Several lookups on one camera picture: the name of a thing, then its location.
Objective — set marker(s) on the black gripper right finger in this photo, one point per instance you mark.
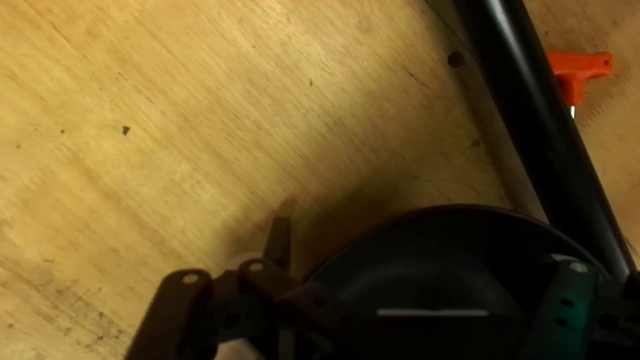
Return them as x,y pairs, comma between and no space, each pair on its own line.
585,316

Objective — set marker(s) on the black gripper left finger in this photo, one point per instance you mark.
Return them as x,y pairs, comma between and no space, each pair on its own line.
194,312

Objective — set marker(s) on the black bowl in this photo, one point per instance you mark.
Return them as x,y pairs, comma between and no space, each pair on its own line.
449,282

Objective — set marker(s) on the black pole with clamp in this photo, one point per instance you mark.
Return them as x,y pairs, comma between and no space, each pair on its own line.
523,87

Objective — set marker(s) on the orange handled hex key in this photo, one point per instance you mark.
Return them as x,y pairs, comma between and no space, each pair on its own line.
572,71

